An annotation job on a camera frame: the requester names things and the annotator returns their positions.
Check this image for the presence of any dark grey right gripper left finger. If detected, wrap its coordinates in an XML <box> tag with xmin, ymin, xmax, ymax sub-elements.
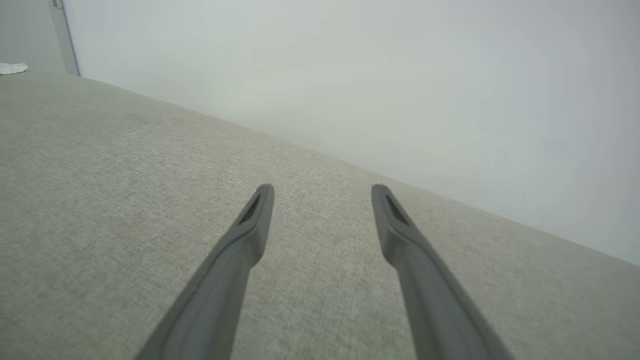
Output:
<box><xmin>134</xmin><ymin>183</ymin><xmax>275</xmax><ymax>360</ymax></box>

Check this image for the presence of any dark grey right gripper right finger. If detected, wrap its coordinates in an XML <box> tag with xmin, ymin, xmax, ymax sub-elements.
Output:
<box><xmin>371</xmin><ymin>183</ymin><xmax>516</xmax><ymax>360</ymax></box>

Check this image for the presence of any grey metal frame bar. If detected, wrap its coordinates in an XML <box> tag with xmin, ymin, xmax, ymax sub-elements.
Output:
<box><xmin>48</xmin><ymin>0</ymin><xmax>81</xmax><ymax>77</ymax></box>

